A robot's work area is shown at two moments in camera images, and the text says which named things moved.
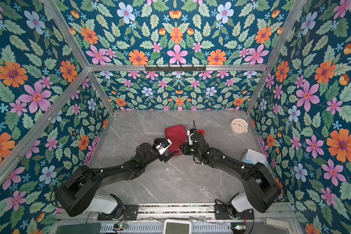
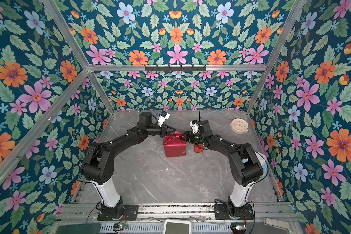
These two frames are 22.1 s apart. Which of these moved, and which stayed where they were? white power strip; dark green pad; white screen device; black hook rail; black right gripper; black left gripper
Moved: black right gripper; black left gripper
Stayed: white screen device; white power strip; dark green pad; black hook rail
